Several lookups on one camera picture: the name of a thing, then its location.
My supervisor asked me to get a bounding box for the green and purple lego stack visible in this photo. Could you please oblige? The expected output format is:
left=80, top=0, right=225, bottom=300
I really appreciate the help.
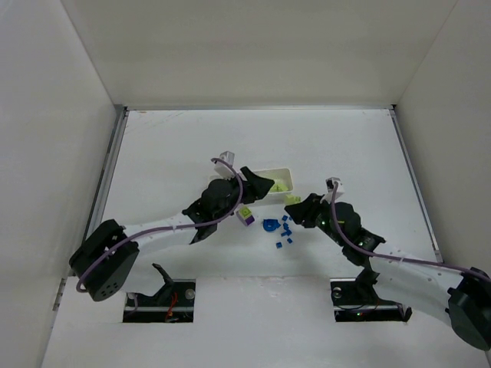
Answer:
left=236, top=206, right=255, bottom=226

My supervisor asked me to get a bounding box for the light green lego brick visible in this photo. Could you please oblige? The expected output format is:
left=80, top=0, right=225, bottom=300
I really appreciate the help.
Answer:
left=285, top=194, right=302, bottom=205

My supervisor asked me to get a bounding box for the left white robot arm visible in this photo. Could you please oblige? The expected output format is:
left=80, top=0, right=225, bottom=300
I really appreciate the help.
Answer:
left=69, top=166, right=275, bottom=302

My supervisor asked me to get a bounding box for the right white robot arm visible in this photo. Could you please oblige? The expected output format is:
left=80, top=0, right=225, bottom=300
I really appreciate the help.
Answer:
left=285, top=194, right=490, bottom=351

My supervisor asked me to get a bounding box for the white three-compartment tray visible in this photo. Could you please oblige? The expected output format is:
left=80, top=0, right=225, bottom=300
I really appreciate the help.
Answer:
left=207, top=167, right=295, bottom=204

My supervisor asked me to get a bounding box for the blue lego arch cluster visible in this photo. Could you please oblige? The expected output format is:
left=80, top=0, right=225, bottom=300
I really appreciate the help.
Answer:
left=262, top=218, right=281, bottom=232

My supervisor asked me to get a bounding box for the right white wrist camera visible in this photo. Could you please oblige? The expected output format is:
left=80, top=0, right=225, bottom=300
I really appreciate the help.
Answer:
left=324, top=177, right=344, bottom=203

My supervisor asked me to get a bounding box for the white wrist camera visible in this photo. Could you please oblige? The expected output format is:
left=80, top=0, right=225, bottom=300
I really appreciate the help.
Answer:
left=212, top=151, right=235, bottom=179
left=324, top=177, right=344, bottom=203

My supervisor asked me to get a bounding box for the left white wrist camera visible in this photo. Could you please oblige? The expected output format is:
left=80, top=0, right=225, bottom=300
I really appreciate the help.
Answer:
left=212, top=151, right=235, bottom=179

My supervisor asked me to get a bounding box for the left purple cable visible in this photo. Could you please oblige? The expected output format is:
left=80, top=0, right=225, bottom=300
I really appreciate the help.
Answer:
left=75, top=156, right=245, bottom=294

